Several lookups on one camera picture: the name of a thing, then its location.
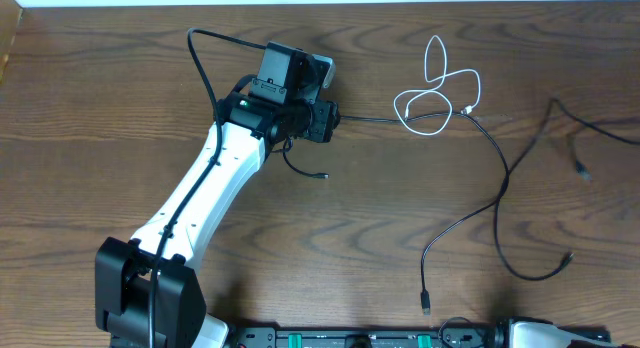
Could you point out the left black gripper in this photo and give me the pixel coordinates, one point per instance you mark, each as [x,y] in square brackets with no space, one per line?
[323,120]

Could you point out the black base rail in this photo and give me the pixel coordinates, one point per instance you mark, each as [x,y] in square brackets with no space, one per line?
[457,335]

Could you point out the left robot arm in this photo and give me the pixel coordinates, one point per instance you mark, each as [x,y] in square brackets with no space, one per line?
[147,292]

